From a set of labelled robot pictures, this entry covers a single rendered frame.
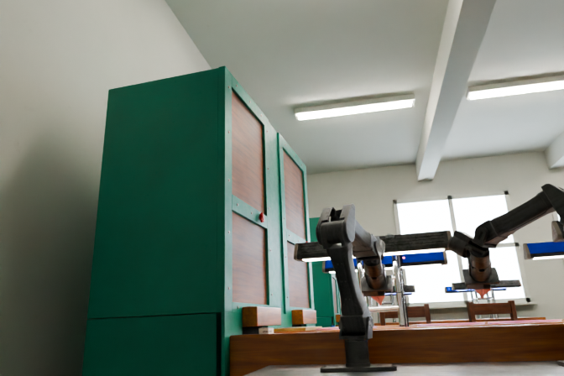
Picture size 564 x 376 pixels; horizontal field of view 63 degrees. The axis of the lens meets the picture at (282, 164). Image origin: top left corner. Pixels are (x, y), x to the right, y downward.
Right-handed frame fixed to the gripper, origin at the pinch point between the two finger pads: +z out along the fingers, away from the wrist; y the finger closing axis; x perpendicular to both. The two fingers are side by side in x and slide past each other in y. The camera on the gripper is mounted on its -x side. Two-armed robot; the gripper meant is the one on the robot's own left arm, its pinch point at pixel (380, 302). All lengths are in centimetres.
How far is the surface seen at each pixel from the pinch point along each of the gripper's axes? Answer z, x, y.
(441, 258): 40, -63, -25
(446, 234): -3.0, -29.2, -25.7
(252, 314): -0.4, 3.2, 46.3
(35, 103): -80, -39, 126
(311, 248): -2.7, -27.6, 26.8
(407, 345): -2.2, 19.5, -8.1
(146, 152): -54, -34, 84
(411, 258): 40, -64, -11
